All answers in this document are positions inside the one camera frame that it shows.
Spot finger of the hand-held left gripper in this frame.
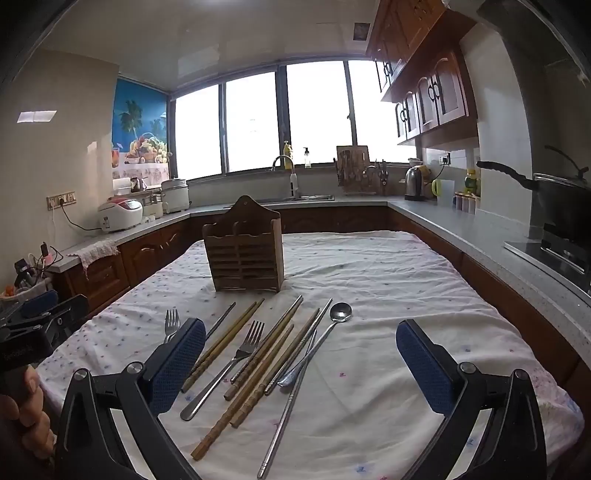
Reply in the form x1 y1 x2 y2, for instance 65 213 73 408
44 294 90 341
19 291 59 320

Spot metal sink faucet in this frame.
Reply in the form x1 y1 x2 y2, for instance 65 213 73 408
271 155 298 199

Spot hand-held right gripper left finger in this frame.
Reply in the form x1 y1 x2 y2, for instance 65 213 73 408
54 318 207 480

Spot floral cloth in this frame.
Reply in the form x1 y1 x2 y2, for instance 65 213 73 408
69 239 121 280

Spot white pink rice cooker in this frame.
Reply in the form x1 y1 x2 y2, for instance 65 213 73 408
97 198 144 234

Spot steel electric kettle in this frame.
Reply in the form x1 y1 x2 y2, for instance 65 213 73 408
404 165 435 201

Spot wooden utensil holder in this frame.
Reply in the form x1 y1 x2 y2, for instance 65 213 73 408
202 195 284 294

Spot large kitchen window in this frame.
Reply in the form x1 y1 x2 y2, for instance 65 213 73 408
168 60 419 181

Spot wooden cutting board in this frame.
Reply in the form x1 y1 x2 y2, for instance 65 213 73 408
336 145 370 174

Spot small metal fork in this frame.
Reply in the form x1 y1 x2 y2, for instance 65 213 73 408
164 308 182 344

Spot wooden base cabinets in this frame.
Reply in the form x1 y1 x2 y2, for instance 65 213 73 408
51 205 591 407

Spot tropical fruit wall poster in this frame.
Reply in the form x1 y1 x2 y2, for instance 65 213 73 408
111 78 171 181

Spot ceiling light panel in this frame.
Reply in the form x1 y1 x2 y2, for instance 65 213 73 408
16 110 57 124

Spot white electric cooker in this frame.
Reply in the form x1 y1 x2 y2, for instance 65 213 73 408
161 178 191 214

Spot cluttered white basket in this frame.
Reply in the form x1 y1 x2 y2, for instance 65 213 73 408
0 240 63 305

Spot grey kitchen counter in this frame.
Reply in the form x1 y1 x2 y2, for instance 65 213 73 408
46 194 591 324

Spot steel stove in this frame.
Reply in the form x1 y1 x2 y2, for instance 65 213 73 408
503 226 591 291

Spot wooden wall cabinets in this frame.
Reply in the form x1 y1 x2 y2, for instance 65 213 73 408
367 0 478 151

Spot wall socket strip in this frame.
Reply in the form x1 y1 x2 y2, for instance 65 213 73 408
46 191 76 210

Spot row of spice jars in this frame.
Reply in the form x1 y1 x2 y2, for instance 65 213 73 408
455 190 481 214

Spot black power cable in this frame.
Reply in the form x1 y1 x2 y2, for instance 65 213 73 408
51 203 100 232

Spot metal spoon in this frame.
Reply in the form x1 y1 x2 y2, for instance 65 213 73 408
277 302 353 387

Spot person's left hand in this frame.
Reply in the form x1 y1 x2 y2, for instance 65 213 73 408
0 367 56 462

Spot small white appliance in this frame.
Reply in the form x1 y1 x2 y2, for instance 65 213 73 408
141 194 164 220

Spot dark range hood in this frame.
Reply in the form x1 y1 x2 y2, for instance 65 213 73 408
475 0 591 79

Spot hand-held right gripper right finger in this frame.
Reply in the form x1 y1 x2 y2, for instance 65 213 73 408
396 319 548 480

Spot white floral tablecloth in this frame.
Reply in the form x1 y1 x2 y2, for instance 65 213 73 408
34 230 585 480

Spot steel kitchen sink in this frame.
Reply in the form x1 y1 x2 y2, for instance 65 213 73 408
252 194 335 205

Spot black wok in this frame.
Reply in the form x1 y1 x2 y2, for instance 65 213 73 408
475 145 591 241

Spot metal chopstick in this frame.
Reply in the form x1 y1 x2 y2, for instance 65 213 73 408
264 298 333 395
205 302 237 340
257 329 319 479

